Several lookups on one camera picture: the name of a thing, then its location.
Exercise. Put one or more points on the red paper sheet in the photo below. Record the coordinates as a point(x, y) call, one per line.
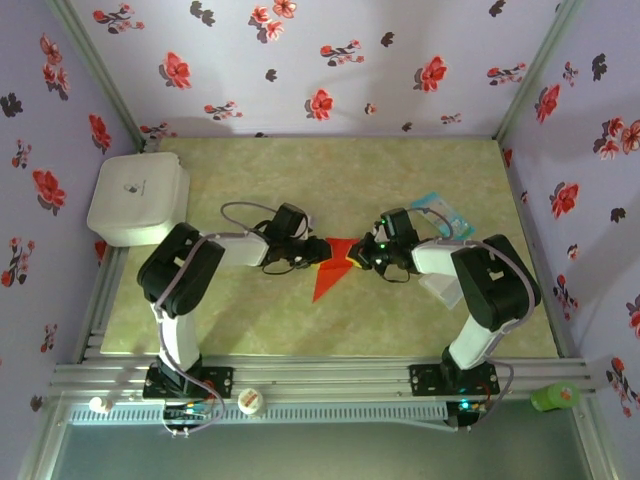
point(332, 272)

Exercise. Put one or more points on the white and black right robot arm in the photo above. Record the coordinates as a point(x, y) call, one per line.
point(472, 345)

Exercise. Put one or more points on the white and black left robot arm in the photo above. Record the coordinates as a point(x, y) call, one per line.
point(177, 340)

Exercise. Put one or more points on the blue snack packet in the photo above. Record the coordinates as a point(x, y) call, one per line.
point(457, 225)

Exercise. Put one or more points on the white plastic lidded box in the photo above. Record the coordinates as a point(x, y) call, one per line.
point(135, 200)

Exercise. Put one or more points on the small circuit board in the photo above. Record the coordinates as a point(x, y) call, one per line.
point(470, 406)
point(185, 412)

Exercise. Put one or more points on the green bottle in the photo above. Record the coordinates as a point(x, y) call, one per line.
point(555, 397)

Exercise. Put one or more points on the aluminium frame rail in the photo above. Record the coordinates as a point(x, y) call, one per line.
point(325, 375)

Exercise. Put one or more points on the aluminium side rail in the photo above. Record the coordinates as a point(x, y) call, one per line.
point(92, 345)
point(521, 200)

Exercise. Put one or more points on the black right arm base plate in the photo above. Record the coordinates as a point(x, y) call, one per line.
point(425, 380)

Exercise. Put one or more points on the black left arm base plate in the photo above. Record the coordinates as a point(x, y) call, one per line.
point(220, 382)

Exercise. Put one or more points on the aluminium corner post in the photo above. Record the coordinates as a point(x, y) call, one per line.
point(100, 70)
point(534, 70)

